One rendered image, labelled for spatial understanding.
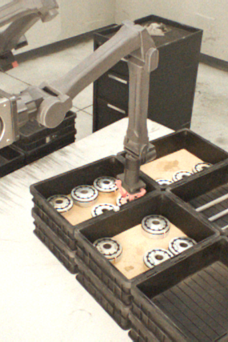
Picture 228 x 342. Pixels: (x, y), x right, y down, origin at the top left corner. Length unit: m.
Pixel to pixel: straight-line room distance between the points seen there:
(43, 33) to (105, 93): 2.04
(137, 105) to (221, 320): 0.71
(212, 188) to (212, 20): 3.45
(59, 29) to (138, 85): 4.07
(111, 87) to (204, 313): 2.19
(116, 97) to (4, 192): 1.47
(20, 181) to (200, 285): 1.01
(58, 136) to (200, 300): 1.68
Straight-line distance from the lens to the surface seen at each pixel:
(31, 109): 1.33
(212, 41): 5.48
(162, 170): 2.23
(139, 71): 1.62
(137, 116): 1.73
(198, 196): 2.11
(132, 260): 1.79
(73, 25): 5.82
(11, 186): 2.36
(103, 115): 3.72
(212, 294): 1.73
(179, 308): 1.67
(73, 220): 1.94
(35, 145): 3.01
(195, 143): 2.33
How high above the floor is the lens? 2.06
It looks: 34 degrees down
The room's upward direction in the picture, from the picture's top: 2 degrees clockwise
